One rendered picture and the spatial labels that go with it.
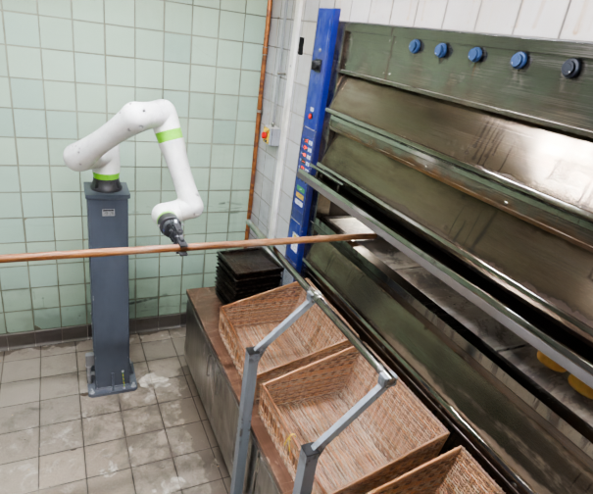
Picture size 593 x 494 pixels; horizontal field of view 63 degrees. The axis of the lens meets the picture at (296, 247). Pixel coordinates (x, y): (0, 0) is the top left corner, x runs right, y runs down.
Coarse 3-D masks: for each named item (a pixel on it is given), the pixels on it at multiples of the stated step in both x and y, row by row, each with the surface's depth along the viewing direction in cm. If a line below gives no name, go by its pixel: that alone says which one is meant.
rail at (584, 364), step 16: (336, 192) 203; (352, 208) 192; (384, 224) 175; (400, 240) 166; (432, 256) 154; (448, 272) 146; (480, 288) 137; (496, 304) 131; (544, 336) 118; (560, 352) 114; (592, 368) 108
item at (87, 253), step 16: (240, 240) 202; (256, 240) 205; (272, 240) 208; (288, 240) 211; (304, 240) 214; (320, 240) 218; (336, 240) 222; (0, 256) 164; (16, 256) 166; (32, 256) 168; (48, 256) 170; (64, 256) 173; (80, 256) 175; (96, 256) 178
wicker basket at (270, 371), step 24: (288, 288) 255; (240, 312) 249; (288, 312) 262; (312, 312) 248; (336, 312) 230; (240, 336) 246; (264, 336) 250; (288, 336) 252; (312, 336) 243; (336, 336) 226; (240, 360) 219; (288, 360) 234; (312, 360) 208
